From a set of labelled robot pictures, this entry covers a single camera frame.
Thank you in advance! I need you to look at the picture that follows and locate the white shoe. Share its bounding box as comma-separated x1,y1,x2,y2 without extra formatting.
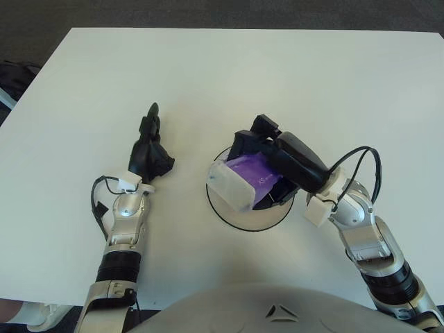
25,300,71,331

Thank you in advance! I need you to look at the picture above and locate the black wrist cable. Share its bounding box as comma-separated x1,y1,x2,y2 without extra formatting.
90,176,140,241
327,146,383,213

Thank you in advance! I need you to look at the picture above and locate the bare person leg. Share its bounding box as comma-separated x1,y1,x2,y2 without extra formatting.
0,298,27,325

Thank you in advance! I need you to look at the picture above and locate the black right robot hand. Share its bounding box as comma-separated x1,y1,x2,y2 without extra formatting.
227,114,331,210

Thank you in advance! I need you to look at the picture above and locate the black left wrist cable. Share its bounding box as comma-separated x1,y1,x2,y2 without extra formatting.
90,176,140,241

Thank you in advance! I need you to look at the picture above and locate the purple tissue paper pack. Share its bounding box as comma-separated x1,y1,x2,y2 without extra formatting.
207,151,284,212

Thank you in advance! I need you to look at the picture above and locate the grey robot torso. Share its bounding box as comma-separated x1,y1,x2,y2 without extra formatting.
128,282,435,333

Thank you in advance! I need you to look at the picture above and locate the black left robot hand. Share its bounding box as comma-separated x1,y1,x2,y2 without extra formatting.
127,102,176,185

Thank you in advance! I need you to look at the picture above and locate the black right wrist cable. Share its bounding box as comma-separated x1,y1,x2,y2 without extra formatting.
327,146,383,213

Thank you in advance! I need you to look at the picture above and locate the white plate with black rim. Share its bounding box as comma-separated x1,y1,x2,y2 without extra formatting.
205,145,296,232

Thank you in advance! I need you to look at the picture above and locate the black bag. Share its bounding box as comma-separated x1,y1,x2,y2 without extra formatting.
0,60,41,105

